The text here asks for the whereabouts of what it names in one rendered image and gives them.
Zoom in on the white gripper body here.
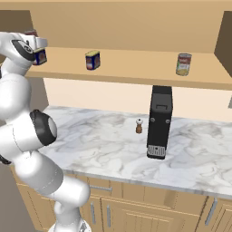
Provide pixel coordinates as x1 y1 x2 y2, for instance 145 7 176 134
24 35 49 53

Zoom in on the wooden cabinet door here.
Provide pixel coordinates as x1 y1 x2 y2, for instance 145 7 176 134
214 10 232 78
0 10 34 34

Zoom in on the blue can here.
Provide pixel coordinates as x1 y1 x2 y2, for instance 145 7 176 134
84 50 102 72
32 48 48 66

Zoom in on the brown pepper mill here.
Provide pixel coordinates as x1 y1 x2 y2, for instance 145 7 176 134
135 118 144 134

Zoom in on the black coffee machine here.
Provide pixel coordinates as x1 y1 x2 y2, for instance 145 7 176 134
146 85 174 160

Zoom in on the red white yellow can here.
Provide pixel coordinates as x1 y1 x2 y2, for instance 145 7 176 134
175 53 193 77

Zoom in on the wooden drawer front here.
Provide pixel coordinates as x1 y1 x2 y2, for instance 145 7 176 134
121 180 210 210
86 176 111 198

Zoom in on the wooden cupboard door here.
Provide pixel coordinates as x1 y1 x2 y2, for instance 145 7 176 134
79 195 103 232
101 197 201 232
195 196 232 232
15 180 58 232

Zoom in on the wooden wall cabinet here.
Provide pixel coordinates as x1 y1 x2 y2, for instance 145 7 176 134
0 0 232 92

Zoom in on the grey drawer handle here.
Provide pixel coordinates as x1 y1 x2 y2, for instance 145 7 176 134
90 185 113 193

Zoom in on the grey cupboard handle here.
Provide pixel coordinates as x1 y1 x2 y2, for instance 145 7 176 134
205 197 218 227
90 201 97 226
105 204 112 228

